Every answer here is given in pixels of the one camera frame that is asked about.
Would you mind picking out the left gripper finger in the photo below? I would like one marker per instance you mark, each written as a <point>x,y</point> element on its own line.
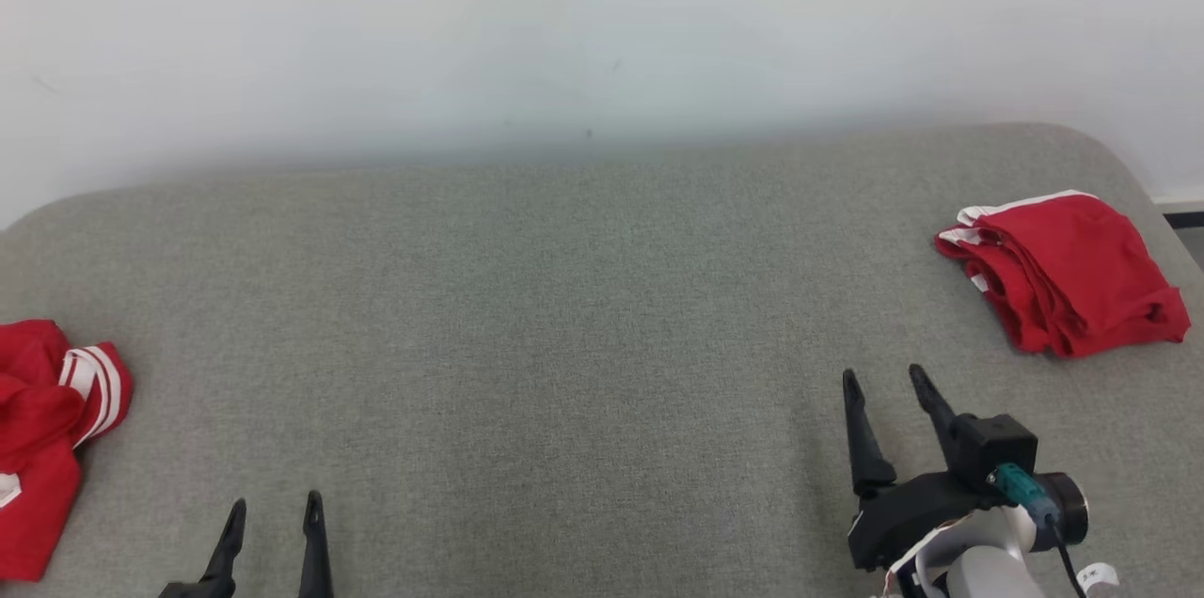
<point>229,551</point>
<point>315,551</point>

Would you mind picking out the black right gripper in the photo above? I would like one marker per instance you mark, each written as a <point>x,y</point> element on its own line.
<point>908,513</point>

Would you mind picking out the red basketball jersey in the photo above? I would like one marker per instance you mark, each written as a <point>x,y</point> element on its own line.
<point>38,485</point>

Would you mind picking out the red white basketball shorts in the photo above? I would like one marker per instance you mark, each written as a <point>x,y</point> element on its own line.
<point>1082,269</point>

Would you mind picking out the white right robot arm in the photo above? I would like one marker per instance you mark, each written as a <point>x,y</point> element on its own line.
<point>988,570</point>

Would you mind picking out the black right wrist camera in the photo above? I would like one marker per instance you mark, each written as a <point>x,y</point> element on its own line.
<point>997,443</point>

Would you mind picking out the black wall baseboard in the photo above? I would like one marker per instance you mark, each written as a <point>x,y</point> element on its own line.
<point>1185,219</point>

